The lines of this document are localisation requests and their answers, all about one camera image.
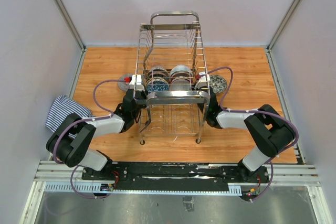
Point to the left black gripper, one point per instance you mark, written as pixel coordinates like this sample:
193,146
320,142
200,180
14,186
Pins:
143,93

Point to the striped line pattern bowl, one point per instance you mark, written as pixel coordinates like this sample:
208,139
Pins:
124,81

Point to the black floral red bowl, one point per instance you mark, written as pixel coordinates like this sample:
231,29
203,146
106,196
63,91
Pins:
217,83

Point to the blue triangle pattern bowl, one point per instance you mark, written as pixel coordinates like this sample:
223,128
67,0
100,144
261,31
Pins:
156,86

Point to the yellow rim leaf bowl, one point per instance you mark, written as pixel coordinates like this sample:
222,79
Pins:
157,79

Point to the black dotted hexagon bowl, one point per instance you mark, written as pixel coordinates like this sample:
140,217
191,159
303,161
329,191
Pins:
180,86

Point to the red ikat pattern bowl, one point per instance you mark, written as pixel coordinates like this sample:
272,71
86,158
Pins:
186,79

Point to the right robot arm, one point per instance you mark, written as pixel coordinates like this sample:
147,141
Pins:
271,132

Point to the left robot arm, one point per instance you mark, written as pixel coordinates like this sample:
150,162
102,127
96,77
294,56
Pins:
69,144

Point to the black leaf coral bowl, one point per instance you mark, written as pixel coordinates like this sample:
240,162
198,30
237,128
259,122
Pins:
159,74

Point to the red geometric pattern bowl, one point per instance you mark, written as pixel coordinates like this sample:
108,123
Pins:
177,74

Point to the brown diamond pattern bowl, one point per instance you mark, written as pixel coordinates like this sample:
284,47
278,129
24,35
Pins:
158,68

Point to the plain white bowl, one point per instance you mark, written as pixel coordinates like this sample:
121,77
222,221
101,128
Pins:
180,68

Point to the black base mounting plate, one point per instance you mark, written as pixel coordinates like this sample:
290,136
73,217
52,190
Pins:
190,173

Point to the blue striped cloth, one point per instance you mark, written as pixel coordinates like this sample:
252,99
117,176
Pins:
61,108

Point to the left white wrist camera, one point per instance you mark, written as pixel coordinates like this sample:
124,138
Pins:
136,83

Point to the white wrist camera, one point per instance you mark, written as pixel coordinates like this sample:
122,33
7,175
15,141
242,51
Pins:
202,81
136,83

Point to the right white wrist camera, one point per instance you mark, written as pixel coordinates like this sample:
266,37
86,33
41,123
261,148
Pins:
202,81

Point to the silver wire dish rack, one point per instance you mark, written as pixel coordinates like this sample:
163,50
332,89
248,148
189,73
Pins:
171,38

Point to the grey slotted cable duct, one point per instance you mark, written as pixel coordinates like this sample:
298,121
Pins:
144,187

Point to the aluminium frame rail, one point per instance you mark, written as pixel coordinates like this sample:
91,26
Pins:
70,24

